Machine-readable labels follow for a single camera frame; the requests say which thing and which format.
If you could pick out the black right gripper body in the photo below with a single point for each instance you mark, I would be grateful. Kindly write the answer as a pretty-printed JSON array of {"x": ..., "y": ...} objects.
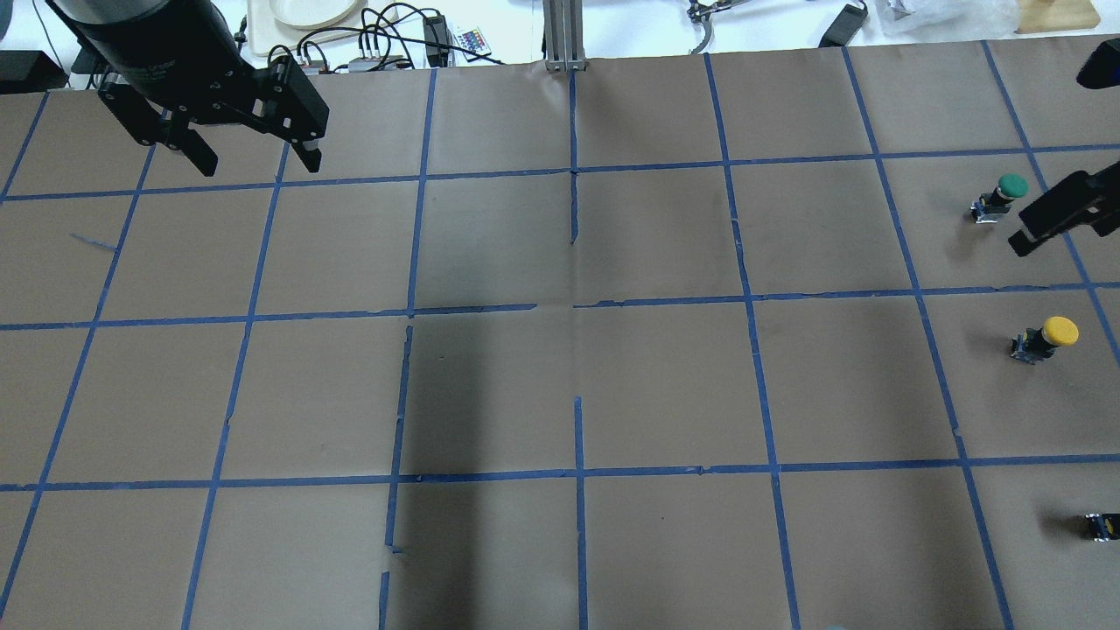
[{"x": 1060, "y": 209}]

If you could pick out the green push button switch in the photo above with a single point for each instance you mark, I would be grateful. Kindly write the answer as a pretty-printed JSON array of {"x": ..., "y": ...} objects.
[{"x": 991, "y": 207}]

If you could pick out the yellow push button switch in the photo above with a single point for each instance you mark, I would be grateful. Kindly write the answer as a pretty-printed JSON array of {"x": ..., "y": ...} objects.
[{"x": 1037, "y": 345}]

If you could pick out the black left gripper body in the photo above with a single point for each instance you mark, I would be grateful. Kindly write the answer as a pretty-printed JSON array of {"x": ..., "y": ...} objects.
[{"x": 160, "y": 54}]

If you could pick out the black power adapter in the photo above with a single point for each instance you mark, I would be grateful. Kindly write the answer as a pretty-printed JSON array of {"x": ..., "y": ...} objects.
[{"x": 847, "y": 23}]

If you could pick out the white plate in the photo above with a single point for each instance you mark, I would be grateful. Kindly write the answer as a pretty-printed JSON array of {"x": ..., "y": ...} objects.
[{"x": 310, "y": 15}]

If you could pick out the aluminium frame post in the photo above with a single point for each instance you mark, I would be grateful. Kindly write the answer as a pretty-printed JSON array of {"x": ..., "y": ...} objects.
[{"x": 563, "y": 36}]

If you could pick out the rgb remote control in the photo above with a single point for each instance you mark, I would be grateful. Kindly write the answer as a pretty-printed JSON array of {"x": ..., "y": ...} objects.
[{"x": 472, "y": 41}]

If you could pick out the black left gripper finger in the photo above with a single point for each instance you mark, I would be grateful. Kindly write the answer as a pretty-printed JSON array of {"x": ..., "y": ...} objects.
[
  {"x": 306, "y": 148},
  {"x": 192, "y": 145}
]

